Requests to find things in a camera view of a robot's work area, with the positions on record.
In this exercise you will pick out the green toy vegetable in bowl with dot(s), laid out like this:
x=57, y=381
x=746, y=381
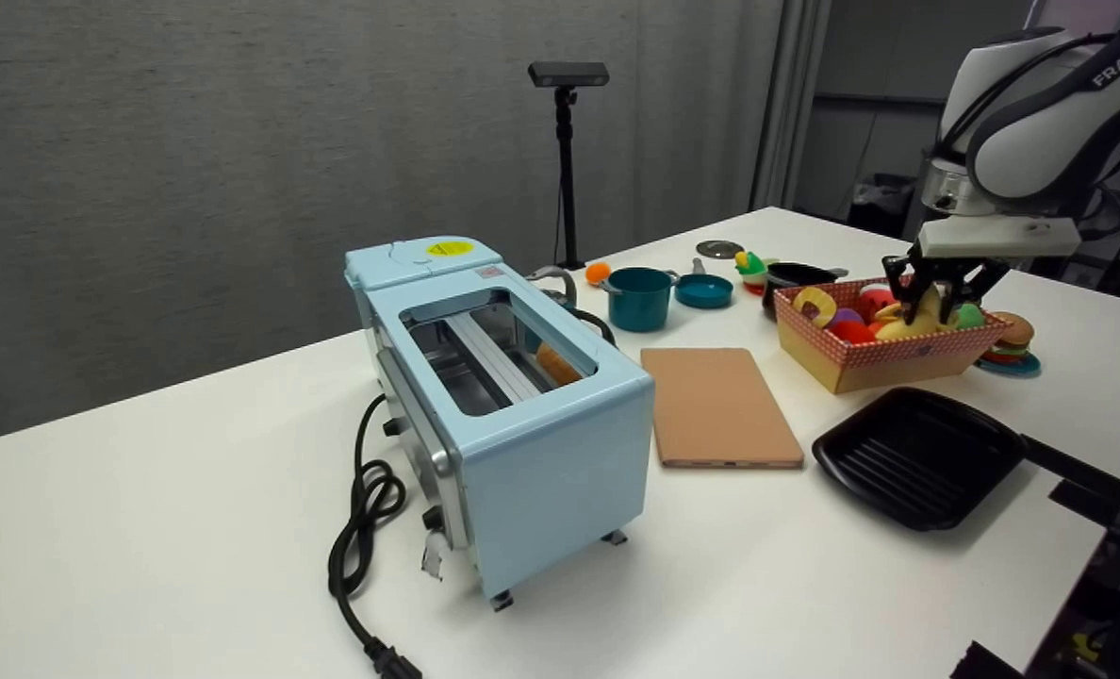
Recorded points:
x=750, y=262

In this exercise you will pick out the wooden cutting board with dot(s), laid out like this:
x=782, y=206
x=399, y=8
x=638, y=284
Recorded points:
x=718, y=408

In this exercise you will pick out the black ribbed grill tray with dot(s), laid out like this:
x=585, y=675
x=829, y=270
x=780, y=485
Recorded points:
x=918, y=459

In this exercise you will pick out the black robot mount stand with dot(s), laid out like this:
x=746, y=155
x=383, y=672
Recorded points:
x=1117, y=590

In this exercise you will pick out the teal toy plate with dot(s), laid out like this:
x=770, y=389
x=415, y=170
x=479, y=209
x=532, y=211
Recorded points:
x=1011, y=367

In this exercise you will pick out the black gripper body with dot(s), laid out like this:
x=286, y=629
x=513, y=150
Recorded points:
x=957, y=273

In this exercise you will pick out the light blue toaster oven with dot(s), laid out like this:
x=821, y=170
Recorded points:
x=544, y=464

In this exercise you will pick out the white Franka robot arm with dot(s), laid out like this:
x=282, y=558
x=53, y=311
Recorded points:
x=1049, y=116

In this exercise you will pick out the yellow toy banana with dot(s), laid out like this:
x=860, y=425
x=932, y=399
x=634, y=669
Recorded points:
x=921, y=323

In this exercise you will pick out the toy burger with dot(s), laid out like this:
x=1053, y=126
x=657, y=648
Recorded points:
x=1011, y=332

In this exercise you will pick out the teal toy pot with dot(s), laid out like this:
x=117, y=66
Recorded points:
x=638, y=303

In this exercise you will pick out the black toy frying pan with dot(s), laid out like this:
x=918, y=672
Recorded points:
x=805, y=273

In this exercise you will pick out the red and white toy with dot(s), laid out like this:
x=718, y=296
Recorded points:
x=872, y=299

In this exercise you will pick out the black tape strip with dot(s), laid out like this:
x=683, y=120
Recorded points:
x=985, y=660
x=1082, y=468

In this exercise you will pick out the black camera on tripod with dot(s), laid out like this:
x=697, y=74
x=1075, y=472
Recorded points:
x=566, y=74

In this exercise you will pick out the small orange toy fruit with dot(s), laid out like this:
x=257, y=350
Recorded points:
x=596, y=273

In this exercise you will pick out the yellow toy pineapple slice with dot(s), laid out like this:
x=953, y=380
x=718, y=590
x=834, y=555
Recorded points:
x=818, y=307

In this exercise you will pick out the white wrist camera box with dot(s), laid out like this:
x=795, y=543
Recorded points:
x=999, y=239

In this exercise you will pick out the red checkered cardboard basket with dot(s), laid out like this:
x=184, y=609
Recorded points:
x=882, y=365

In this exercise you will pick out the round metal table grommet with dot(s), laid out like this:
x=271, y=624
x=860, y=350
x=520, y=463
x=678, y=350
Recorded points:
x=718, y=245

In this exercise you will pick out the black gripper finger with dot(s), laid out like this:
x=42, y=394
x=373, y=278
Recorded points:
x=901, y=288
x=973, y=296

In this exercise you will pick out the green toy pepper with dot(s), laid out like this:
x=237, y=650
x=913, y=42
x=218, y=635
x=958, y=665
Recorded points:
x=967, y=316

